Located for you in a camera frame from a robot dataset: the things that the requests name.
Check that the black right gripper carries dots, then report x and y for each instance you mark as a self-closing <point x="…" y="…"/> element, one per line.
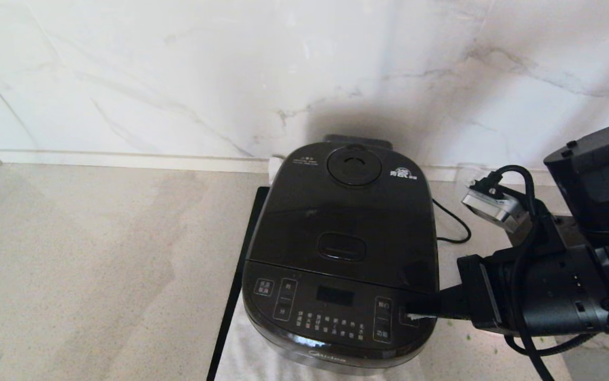
<point x="547" y="296"/>

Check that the black rice cooker lid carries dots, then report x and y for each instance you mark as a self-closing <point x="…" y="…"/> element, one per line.
<point x="346" y="211"/>

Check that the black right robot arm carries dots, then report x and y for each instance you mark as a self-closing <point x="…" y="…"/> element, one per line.
<point x="595" y="174"/>

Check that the black rice cooker base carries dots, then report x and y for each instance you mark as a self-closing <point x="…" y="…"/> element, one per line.
<point x="330" y="338"/>

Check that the clear measuring cup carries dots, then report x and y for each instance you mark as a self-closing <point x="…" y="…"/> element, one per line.
<point x="465" y="172"/>

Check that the white rag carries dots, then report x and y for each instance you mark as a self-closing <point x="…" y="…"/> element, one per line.
<point x="595" y="343"/>

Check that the black flat strip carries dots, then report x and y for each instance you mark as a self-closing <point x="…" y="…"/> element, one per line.
<point x="238" y="280"/>

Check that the white cloth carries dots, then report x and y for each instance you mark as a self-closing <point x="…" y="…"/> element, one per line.
<point x="241" y="360"/>

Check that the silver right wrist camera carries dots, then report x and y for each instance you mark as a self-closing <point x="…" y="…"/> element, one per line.
<point x="494" y="209"/>

